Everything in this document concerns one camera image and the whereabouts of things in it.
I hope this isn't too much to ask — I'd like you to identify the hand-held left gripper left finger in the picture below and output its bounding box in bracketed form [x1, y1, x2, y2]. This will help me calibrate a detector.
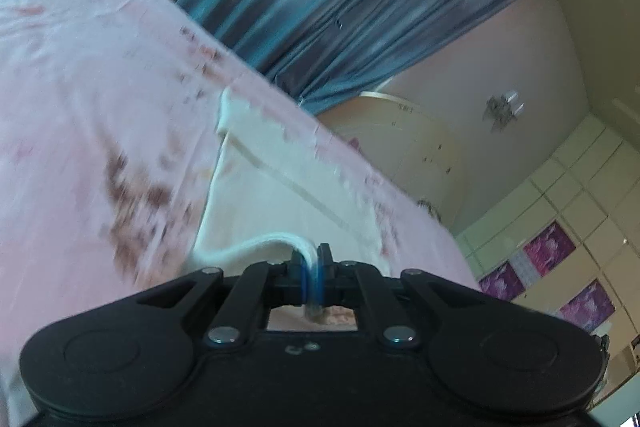
[135, 251, 309, 349]

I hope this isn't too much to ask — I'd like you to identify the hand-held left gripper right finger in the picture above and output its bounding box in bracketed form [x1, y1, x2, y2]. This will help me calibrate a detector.
[315, 244, 501, 350]

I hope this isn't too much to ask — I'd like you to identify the cream knit sweater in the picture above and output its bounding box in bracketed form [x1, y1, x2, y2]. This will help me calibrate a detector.
[187, 86, 393, 315]

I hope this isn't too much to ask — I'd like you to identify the cream round headboard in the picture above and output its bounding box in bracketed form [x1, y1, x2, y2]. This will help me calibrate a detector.
[320, 91, 468, 228]

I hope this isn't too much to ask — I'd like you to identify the purple poster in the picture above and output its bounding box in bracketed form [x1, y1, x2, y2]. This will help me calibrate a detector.
[522, 222, 576, 278]
[557, 279, 616, 333]
[477, 262, 526, 303]

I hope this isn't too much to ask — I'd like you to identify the cream wardrobe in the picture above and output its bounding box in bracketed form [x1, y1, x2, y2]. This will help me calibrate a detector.
[452, 0, 640, 413]

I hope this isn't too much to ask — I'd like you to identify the pink floral bedsheet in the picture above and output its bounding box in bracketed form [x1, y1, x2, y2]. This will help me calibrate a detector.
[0, 0, 483, 427]

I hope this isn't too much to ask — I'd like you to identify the twin glass wall lamp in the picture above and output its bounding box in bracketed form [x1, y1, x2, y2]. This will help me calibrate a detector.
[482, 91, 526, 132]

